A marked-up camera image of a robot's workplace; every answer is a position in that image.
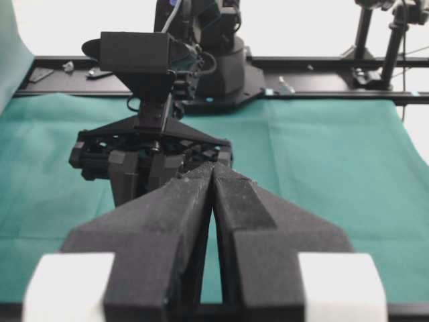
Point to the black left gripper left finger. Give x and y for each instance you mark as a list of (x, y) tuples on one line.
[(159, 242)]

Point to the black aluminium frame rail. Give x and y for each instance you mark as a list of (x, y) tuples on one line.
[(268, 77)]

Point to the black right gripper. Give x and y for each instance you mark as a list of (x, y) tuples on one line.
[(139, 156)]

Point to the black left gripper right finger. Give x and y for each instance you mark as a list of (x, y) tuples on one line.
[(259, 237)]

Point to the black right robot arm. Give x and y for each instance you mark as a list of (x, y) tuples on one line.
[(209, 29)]

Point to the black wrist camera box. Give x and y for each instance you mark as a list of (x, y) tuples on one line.
[(143, 62)]

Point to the green backdrop sheet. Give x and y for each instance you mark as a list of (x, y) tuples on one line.
[(16, 59)]

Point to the green table mat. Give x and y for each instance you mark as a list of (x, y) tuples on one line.
[(350, 162)]

